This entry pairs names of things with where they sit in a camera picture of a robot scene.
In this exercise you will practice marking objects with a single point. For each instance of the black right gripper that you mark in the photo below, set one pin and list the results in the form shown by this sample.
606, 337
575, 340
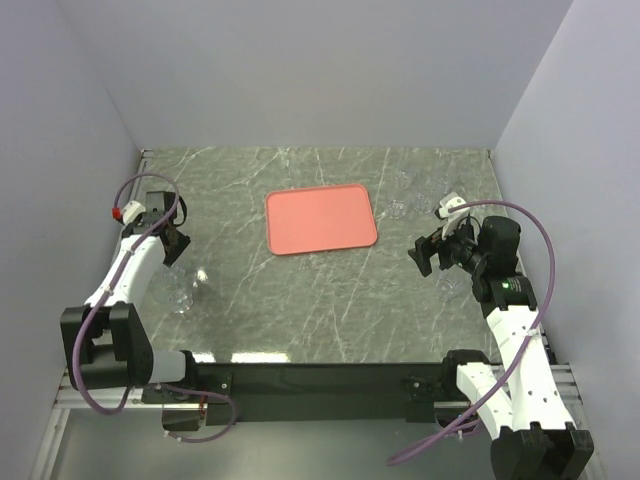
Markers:
426, 248

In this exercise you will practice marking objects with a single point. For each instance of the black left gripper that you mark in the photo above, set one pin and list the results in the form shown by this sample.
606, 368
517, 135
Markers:
175, 253

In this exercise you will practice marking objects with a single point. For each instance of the clear faceted glass tumbler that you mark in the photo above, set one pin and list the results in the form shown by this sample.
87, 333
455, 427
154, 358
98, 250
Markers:
440, 184
397, 209
180, 301
449, 285
422, 203
169, 279
403, 179

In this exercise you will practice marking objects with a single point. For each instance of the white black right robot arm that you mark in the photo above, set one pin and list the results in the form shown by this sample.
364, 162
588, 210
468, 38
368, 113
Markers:
533, 435

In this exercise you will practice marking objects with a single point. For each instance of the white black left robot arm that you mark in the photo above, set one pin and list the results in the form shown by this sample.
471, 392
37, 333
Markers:
105, 343

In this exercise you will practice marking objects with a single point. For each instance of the pink rectangular plastic tray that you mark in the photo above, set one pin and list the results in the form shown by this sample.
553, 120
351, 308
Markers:
317, 219

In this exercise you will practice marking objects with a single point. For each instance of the black front mounting beam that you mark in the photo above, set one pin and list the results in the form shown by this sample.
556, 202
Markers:
271, 392

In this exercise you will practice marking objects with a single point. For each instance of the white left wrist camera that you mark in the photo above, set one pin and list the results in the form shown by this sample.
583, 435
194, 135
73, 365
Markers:
128, 213

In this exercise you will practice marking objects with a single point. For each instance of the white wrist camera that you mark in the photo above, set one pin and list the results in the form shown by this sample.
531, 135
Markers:
451, 211
128, 213

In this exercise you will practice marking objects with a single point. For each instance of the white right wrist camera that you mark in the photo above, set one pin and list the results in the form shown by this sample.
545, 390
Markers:
451, 211

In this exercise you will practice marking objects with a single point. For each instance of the aluminium extrusion frame rail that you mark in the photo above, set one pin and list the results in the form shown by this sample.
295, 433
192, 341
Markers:
100, 299

